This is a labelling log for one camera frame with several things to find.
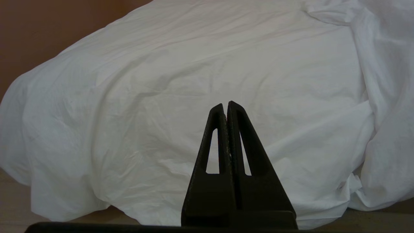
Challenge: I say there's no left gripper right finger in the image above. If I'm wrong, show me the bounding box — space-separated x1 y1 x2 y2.
227 101 298 230

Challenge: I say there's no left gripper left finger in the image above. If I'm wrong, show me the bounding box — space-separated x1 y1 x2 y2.
181 103 234 227

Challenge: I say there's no white duvet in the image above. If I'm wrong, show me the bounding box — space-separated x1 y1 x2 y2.
0 0 414 230

